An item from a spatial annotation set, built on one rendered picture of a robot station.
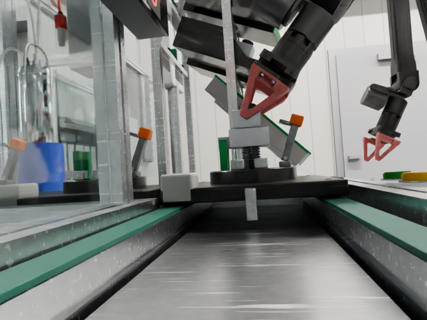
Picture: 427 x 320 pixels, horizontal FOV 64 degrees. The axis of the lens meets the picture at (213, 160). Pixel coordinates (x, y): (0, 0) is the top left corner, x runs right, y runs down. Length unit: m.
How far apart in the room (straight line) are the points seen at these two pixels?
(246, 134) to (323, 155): 3.19
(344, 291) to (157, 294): 0.11
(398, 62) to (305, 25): 0.66
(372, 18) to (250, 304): 4.02
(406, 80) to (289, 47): 0.66
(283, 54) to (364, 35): 3.52
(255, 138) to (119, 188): 0.24
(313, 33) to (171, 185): 0.32
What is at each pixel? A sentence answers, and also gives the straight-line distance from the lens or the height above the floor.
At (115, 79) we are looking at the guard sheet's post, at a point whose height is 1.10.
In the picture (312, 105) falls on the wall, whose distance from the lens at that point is 3.75.
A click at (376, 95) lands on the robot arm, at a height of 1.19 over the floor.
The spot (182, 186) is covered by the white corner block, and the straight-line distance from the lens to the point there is 0.45.
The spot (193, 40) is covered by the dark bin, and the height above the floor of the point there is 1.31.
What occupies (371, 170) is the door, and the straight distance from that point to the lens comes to 3.79.
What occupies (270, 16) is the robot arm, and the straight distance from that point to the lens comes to 0.59.
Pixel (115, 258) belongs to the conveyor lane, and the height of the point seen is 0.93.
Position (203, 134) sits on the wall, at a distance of 3.68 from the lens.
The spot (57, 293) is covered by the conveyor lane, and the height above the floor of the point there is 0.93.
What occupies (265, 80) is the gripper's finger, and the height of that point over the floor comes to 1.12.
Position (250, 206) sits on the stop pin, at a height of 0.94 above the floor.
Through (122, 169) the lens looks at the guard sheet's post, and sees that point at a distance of 0.39.
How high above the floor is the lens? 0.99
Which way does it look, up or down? 2 degrees up
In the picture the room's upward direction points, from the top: 4 degrees counter-clockwise
